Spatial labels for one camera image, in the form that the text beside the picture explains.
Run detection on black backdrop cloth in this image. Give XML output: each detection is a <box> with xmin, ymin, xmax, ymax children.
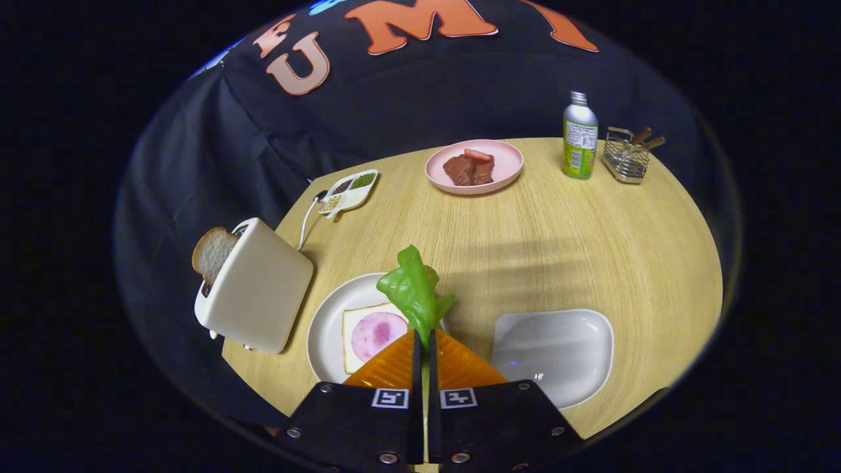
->
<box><xmin>115</xmin><ymin>0</ymin><xmax>740</xmax><ymax>428</ymax></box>

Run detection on white toaster cable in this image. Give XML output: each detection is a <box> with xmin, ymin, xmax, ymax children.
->
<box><xmin>297</xmin><ymin>191</ymin><xmax>328</xmax><ymax>252</ymax></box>

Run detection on wire mesh basket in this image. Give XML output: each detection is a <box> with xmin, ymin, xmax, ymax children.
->
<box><xmin>602</xmin><ymin>126</ymin><xmax>651</xmax><ymax>185</ymax></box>

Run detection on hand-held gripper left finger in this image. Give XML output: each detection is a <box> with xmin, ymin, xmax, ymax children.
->
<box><xmin>273</xmin><ymin>330</ymin><xmax>424</xmax><ymax>473</ymax></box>

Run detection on pink ham slice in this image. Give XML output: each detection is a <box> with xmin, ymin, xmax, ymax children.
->
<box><xmin>351</xmin><ymin>311</ymin><xmax>409</xmax><ymax>363</ymax></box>

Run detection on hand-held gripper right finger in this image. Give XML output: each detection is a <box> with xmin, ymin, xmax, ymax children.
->
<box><xmin>427</xmin><ymin>328</ymin><xmax>585</xmax><ymax>473</ymax></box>

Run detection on brown crust bread slice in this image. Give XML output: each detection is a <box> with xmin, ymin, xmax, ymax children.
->
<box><xmin>191</xmin><ymin>227</ymin><xmax>239</xmax><ymax>286</ymax></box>

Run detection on pink plate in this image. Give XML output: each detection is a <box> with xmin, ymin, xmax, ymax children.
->
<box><xmin>424</xmin><ymin>139</ymin><xmax>524</xmax><ymax>196</ymax></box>

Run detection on white toaster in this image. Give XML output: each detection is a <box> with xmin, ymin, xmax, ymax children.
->
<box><xmin>194</xmin><ymin>217</ymin><xmax>315</xmax><ymax>355</ymax></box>

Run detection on divided white seasoning dish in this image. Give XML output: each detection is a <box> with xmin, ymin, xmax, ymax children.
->
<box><xmin>318</xmin><ymin>169</ymin><xmax>380</xmax><ymax>220</ymax></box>

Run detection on round white plate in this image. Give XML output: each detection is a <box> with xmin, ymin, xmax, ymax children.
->
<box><xmin>307</xmin><ymin>272</ymin><xmax>447</xmax><ymax>385</ymax></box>

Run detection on white rectangular dish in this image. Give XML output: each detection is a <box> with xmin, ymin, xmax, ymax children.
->
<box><xmin>489</xmin><ymin>308</ymin><xmax>615</xmax><ymax>411</ymax></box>

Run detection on green label metal bottle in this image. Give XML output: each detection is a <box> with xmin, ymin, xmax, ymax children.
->
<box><xmin>562</xmin><ymin>91</ymin><xmax>599</xmax><ymax>181</ymax></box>

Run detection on green lettuce leaf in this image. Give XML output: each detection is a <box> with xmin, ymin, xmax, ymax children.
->
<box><xmin>376</xmin><ymin>244</ymin><xmax>457</xmax><ymax>352</ymax></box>

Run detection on square white bread slice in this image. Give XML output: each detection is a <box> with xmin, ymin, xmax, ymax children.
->
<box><xmin>342</xmin><ymin>302</ymin><xmax>411</xmax><ymax>375</ymax></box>

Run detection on brown meat piece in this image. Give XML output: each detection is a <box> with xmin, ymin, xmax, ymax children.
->
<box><xmin>442</xmin><ymin>154</ymin><xmax>495</xmax><ymax>187</ymax></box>

